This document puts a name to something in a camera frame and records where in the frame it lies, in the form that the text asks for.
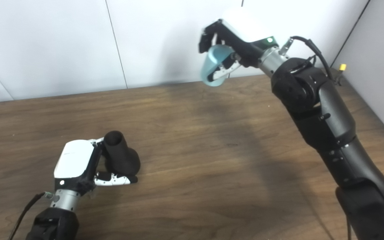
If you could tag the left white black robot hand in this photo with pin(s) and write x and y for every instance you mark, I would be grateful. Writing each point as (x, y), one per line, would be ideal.
(73, 160)

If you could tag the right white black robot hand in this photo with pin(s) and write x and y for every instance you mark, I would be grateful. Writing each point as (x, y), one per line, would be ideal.
(242, 36)

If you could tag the black funnel-shaped nozzle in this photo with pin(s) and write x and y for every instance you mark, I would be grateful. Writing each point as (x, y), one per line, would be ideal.
(120, 156)

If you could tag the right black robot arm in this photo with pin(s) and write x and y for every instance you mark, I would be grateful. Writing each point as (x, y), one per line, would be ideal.
(332, 126)

